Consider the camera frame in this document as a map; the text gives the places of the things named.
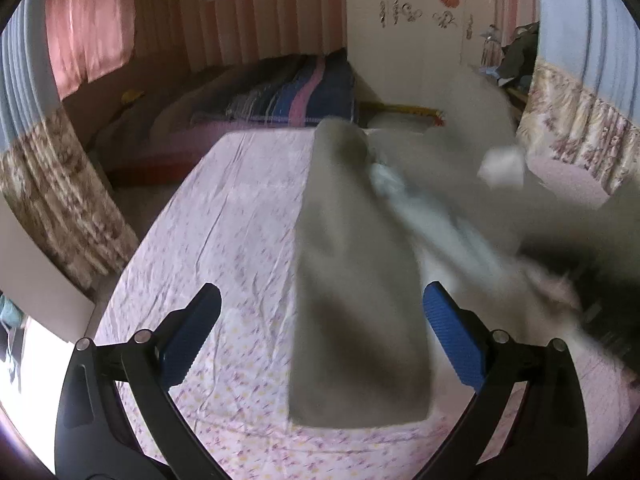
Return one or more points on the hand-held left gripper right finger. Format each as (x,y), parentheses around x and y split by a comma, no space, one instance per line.
(452,335)

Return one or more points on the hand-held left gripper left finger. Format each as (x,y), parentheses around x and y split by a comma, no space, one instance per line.
(192,332)

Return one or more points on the olive and white jacket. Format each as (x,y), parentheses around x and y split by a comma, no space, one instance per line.
(355,260)

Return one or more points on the pink floral bed sheet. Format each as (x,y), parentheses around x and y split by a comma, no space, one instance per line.
(225,220)

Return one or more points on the grey white board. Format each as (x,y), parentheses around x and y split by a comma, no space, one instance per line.
(40,270)

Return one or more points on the blue floral curtain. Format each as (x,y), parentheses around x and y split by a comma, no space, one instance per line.
(50,185)
(590,25)

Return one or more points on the dark pink bed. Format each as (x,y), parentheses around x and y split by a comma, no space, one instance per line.
(165,120)

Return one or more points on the small yellow object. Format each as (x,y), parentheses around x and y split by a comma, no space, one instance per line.
(132,96)

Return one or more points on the blue pink striped blanket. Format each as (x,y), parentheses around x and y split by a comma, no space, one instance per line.
(280,95)

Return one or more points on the white wardrobe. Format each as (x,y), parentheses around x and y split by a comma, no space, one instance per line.
(410,60)

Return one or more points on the clear plastic bottle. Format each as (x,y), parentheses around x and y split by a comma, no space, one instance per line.
(490,47)

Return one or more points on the pink window curtain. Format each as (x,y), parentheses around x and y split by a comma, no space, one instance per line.
(85,25)

